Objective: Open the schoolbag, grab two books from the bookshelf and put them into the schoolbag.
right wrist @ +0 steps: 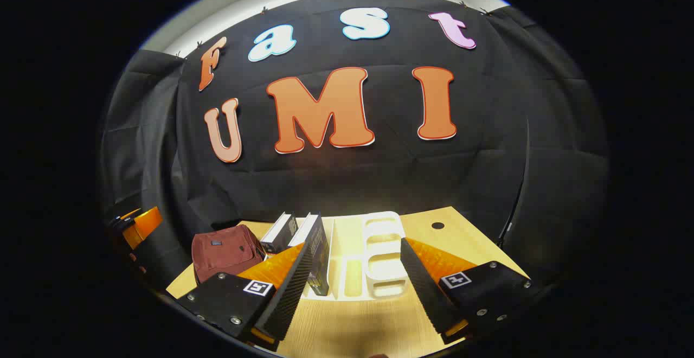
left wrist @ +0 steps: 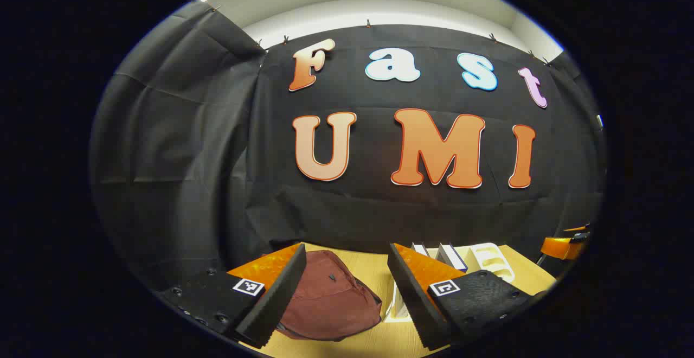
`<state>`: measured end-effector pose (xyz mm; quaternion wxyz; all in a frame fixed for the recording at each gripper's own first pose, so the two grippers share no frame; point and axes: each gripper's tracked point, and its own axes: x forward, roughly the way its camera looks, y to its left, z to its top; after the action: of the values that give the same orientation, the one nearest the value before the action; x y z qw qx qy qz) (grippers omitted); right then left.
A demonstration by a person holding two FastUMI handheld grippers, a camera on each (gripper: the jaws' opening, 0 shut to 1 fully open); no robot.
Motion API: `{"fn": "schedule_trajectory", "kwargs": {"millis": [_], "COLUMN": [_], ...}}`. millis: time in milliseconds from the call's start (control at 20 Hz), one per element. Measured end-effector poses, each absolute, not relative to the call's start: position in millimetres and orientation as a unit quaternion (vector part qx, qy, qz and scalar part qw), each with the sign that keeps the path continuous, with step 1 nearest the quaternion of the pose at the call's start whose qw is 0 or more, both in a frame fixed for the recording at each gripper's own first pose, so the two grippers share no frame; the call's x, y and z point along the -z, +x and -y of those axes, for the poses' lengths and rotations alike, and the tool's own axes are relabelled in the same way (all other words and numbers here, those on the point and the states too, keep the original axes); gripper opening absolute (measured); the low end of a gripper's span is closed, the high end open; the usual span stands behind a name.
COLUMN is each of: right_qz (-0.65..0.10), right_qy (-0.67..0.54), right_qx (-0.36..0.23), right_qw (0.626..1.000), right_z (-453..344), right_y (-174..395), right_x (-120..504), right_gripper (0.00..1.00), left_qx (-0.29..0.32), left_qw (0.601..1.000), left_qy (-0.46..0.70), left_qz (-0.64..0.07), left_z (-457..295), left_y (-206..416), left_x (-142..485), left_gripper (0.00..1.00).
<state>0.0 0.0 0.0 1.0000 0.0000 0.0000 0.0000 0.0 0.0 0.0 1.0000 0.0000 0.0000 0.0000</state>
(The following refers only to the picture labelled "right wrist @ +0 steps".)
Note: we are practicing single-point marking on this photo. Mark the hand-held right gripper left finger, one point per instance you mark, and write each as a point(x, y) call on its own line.
point(282, 298)

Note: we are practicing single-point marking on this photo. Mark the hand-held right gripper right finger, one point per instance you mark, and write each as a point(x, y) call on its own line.
point(425, 293)

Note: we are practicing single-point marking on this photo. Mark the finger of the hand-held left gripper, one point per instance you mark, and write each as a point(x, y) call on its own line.
point(142, 228)

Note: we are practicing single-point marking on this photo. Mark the dark blue cover book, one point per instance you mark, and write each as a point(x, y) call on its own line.
point(320, 260)

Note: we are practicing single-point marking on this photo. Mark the cream plastic bookshelf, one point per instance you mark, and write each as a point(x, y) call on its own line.
point(382, 260)

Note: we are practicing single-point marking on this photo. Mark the white portrait cover book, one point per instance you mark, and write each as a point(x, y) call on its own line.
point(276, 233)

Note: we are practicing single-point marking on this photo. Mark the maroon schoolbag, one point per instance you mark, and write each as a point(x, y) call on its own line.
point(225, 252)

